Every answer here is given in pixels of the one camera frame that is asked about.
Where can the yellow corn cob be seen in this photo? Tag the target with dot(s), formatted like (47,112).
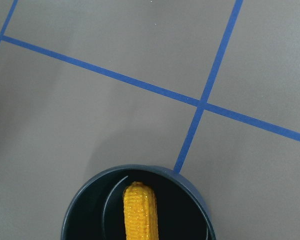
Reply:
(140,212)

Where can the dark blue saucepan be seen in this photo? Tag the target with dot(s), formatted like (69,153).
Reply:
(96,211)

